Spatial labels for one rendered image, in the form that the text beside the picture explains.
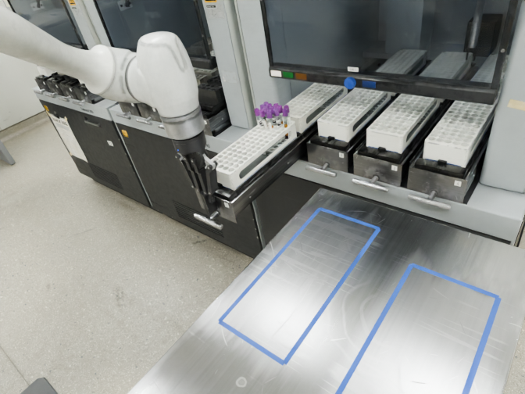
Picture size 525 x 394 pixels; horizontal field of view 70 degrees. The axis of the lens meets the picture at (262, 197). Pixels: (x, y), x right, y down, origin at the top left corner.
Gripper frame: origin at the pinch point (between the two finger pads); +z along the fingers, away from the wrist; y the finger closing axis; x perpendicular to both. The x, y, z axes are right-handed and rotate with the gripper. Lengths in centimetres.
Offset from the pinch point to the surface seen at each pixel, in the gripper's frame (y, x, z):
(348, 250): -39.9, -0.2, -2.1
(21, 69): 350, -83, 27
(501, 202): -60, -38, 6
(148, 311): 58, 11, 80
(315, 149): -11.5, -33.6, 0.8
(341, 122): -16.8, -39.8, -6.1
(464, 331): -63, 6, -2
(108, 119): 110, -34, 13
